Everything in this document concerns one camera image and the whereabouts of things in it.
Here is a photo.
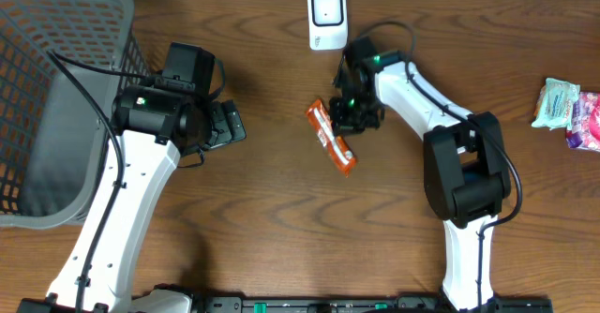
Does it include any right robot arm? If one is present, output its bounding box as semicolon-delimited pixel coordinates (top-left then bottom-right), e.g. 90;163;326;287
329;37;511;312

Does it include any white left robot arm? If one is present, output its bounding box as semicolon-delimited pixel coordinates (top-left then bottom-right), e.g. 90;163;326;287
18;85;246;313

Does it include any white barcode scanner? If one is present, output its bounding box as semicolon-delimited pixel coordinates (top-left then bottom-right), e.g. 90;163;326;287
307;0;349;51

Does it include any grey plastic basket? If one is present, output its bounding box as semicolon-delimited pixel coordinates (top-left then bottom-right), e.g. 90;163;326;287
1;0;148;230

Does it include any purple noodle packet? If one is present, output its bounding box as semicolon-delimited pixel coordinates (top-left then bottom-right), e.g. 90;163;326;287
566;92;599;152

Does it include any teal wet wipes pack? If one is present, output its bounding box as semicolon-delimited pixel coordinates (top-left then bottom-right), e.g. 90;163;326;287
532;78;580;130

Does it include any orange snack bar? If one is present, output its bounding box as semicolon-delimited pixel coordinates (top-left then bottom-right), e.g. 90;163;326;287
306;99;357;177

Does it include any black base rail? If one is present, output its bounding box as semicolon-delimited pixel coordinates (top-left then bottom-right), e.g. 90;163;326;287
130;295;554;313

